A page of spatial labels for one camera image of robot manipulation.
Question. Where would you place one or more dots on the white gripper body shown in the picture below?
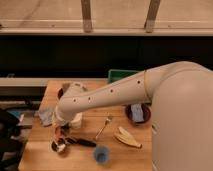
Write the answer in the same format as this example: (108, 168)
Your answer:
(60, 118)

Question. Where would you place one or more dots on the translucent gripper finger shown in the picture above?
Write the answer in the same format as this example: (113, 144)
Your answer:
(67, 130)
(55, 124)

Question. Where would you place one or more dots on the red chili pepper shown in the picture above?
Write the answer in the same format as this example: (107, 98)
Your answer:
(57, 134)

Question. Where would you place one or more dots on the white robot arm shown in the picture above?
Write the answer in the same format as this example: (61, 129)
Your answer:
(181, 99)

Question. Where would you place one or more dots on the white plastic cup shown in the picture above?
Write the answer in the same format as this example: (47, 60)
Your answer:
(77, 121)

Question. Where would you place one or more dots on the metal cup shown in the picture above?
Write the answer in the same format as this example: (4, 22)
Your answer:
(59, 146)

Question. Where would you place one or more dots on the blue plastic cup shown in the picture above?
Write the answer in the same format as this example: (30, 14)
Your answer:
(101, 154)

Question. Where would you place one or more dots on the grey blue cloth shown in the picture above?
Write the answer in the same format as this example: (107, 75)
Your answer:
(45, 116)

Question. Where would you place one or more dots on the red-brown bowl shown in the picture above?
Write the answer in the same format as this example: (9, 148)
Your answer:
(60, 93)

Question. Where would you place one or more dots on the black chair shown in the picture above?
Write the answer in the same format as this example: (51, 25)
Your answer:
(8, 128)

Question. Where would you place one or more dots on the green plastic tray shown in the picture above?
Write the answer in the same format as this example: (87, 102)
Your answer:
(118, 74)

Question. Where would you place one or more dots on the blue sponge in bowl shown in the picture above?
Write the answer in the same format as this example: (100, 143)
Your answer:
(137, 113)

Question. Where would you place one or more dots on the dark brown bowl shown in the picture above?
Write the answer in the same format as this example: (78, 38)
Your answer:
(146, 113)

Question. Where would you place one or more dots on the black handled utensil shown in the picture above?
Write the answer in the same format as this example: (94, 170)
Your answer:
(80, 141)

